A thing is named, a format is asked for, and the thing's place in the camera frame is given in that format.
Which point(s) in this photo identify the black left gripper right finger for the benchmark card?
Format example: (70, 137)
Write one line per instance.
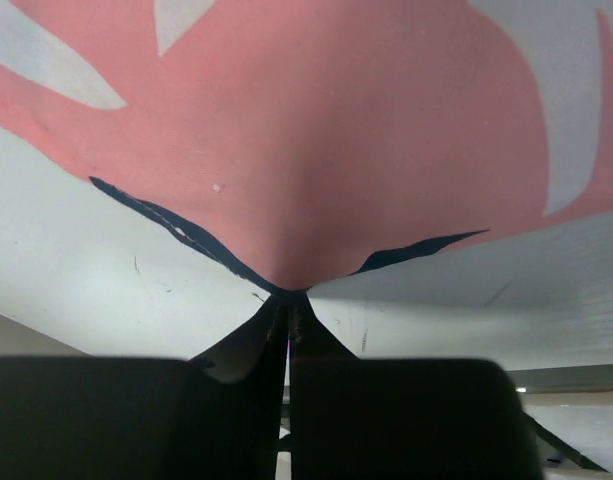
(419, 418)

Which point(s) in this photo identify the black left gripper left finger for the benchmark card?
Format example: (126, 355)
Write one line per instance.
(215, 416)

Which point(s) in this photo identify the pink shark print shorts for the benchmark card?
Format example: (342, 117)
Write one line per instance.
(298, 142)

